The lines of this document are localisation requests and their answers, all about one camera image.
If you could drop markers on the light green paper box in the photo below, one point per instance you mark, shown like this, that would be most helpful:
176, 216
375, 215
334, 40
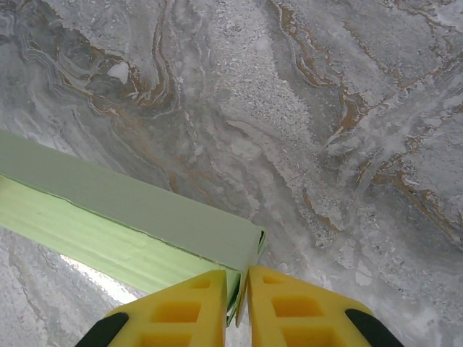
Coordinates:
108, 202

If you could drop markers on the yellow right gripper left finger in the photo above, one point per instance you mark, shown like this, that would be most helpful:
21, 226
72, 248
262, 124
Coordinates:
173, 314

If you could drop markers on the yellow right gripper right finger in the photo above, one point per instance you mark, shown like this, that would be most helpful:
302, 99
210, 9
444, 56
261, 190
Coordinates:
300, 318

